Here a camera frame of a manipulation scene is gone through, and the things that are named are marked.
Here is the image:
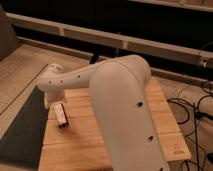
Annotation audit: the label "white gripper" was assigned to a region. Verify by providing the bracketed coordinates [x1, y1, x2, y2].
[44, 92, 64, 108]

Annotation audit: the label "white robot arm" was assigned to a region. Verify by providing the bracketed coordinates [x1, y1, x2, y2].
[37, 55, 170, 171]

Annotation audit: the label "dark grey floor mat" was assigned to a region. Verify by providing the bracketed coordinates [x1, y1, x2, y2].
[0, 88, 49, 168]

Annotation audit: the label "wooden slatted board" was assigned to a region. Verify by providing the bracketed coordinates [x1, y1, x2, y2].
[38, 77, 191, 171]

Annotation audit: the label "black floor cables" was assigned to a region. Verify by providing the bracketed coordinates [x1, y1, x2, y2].
[166, 79, 213, 171]

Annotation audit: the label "white shelf rail frame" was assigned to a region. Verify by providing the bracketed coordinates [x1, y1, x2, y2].
[6, 12, 213, 68]

